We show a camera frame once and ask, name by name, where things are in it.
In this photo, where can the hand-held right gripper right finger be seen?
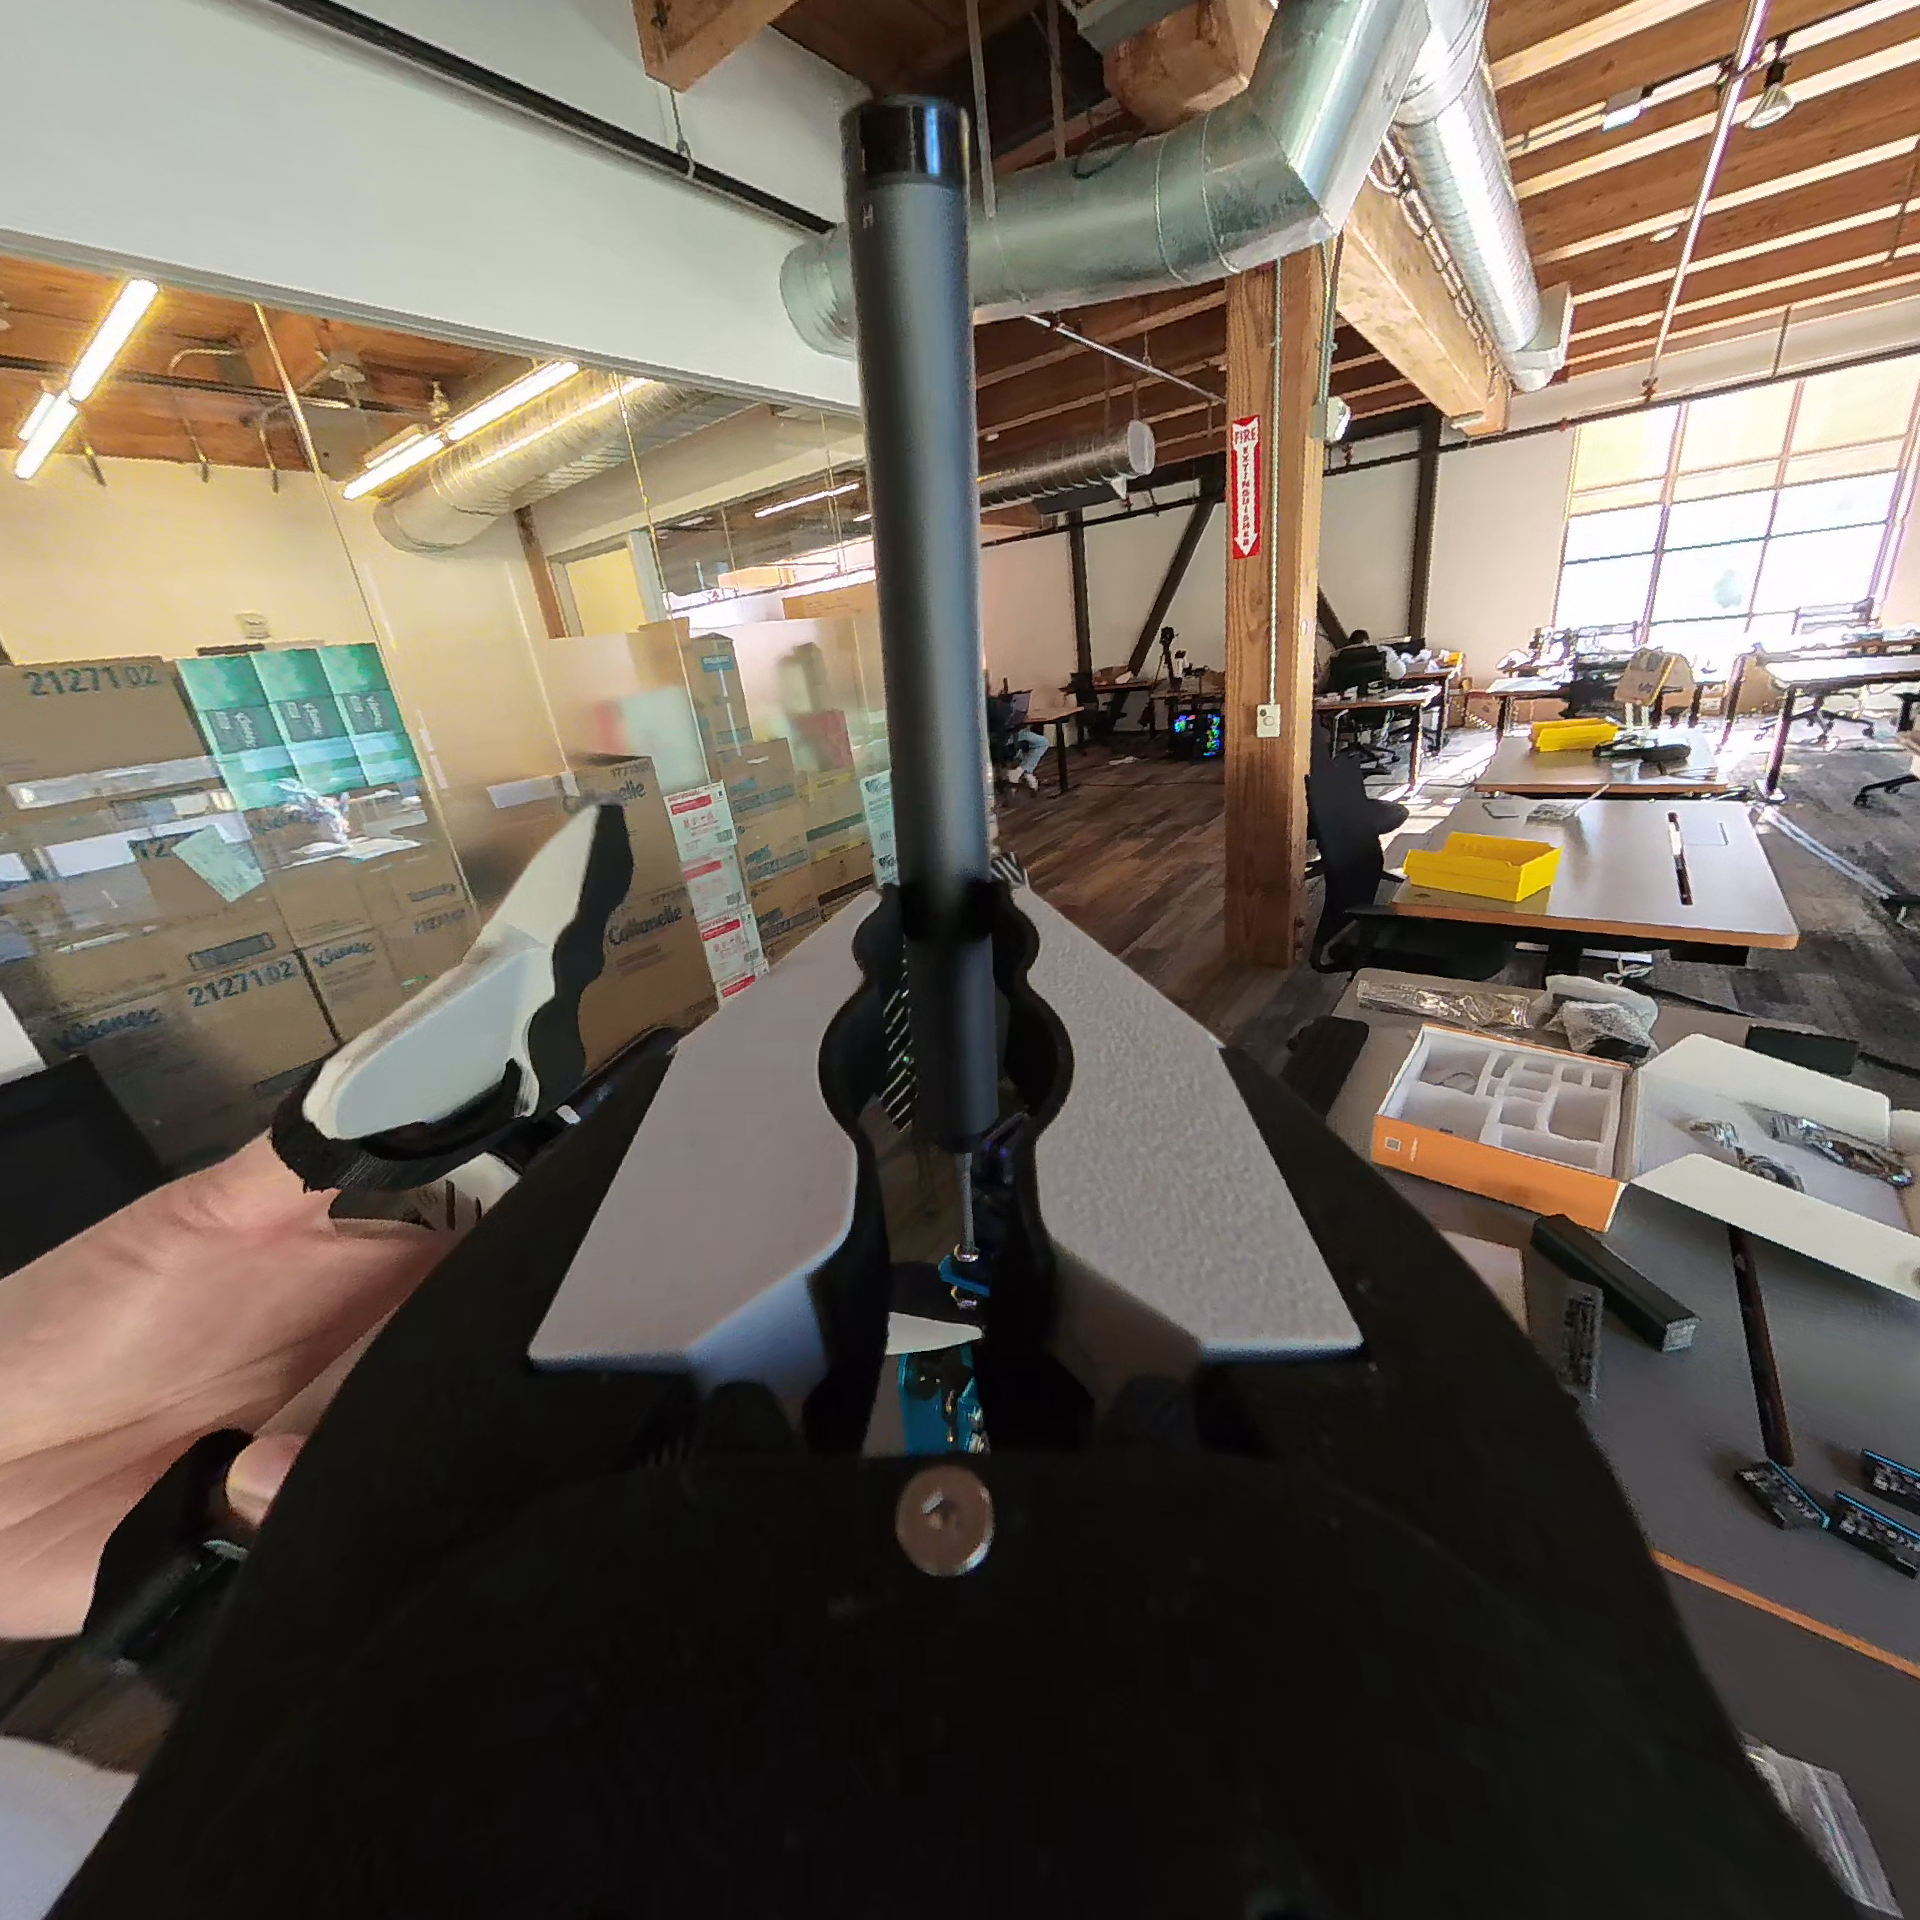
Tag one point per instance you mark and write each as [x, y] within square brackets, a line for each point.
[1184, 1185]

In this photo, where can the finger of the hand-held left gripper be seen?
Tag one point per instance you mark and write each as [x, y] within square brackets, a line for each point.
[450, 1004]

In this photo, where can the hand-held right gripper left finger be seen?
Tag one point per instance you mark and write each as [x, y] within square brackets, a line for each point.
[704, 1185]

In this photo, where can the blue toy robot arm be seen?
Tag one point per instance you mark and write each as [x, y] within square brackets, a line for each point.
[938, 1395]

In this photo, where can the grey electric screwdriver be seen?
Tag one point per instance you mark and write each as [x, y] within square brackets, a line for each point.
[923, 524]

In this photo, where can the person's left hand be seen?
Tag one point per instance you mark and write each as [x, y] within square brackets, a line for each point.
[180, 1334]

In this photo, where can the stack of cardboard boxes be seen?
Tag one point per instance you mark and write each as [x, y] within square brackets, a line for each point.
[224, 960]

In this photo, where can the black white striped cloth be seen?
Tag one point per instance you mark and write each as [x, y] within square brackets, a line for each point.
[901, 1034]

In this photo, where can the long bag of parts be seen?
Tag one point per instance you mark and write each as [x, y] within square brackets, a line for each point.
[1433, 998]

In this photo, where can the orange box with foam insert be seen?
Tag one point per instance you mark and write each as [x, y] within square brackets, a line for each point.
[1500, 1162]

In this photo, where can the stack of green packets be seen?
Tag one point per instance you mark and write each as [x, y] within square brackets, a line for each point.
[292, 728]

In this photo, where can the white foam sheet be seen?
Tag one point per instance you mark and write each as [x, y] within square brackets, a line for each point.
[1492, 1282]

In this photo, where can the black office chair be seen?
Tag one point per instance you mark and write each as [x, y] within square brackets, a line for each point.
[1343, 854]

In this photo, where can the small grey block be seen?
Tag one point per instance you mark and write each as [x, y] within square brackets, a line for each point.
[1583, 1343]

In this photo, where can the yellow plastic bin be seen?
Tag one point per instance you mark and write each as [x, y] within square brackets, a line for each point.
[1573, 732]
[1478, 866]

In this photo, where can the long black box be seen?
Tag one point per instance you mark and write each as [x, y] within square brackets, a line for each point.
[1613, 1278]

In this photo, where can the crumpled bag of parts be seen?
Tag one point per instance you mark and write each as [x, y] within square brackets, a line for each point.
[1603, 1021]

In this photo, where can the lit computer tower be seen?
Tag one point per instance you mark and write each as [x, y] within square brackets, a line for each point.
[1200, 734]

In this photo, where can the white table with slot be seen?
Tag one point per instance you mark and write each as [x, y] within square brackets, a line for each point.
[1604, 871]

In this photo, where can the dark brown rod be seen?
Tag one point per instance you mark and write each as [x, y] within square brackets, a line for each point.
[1760, 1343]

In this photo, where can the open white cardboard box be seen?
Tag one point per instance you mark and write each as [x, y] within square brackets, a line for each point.
[1801, 1214]

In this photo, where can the flat black case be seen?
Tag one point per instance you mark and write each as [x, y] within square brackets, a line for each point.
[1801, 1046]

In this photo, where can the shiny bag of parts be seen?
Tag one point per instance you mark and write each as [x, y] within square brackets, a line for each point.
[1842, 1149]

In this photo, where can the small black blue packet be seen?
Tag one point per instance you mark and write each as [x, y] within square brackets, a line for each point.
[1784, 1495]
[1892, 1479]
[1878, 1532]

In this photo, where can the fluorescent ceiling light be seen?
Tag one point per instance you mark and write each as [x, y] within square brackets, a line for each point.
[82, 374]

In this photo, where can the person's white shirt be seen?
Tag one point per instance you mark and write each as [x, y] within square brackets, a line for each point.
[45, 1822]

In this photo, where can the tall paned window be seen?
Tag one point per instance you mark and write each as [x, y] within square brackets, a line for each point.
[1725, 510]

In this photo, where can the flat clear plastic bag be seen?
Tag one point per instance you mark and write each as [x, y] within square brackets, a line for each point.
[1823, 1822]

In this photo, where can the ribbed silver air duct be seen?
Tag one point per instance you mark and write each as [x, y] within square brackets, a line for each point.
[510, 458]

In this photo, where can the wooden post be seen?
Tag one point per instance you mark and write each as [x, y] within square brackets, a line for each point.
[1272, 631]

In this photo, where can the red white wall sign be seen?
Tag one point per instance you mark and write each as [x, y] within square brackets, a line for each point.
[1247, 489]

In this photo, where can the short silver air duct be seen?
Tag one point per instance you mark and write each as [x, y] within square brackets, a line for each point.
[1073, 469]

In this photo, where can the large silver air duct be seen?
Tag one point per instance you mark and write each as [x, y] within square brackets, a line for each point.
[1200, 180]

